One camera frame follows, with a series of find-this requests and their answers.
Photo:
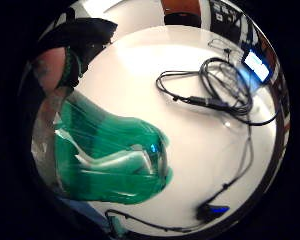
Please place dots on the small black device, blue light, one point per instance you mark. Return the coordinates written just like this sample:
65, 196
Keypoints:
210, 211

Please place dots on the lit white screen device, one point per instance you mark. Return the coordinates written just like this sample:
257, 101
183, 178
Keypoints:
256, 65

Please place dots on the dark equipment rack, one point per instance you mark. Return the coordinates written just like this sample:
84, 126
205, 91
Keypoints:
228, 20

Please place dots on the black and brown chair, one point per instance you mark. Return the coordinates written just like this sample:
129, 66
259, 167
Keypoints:
182, 13

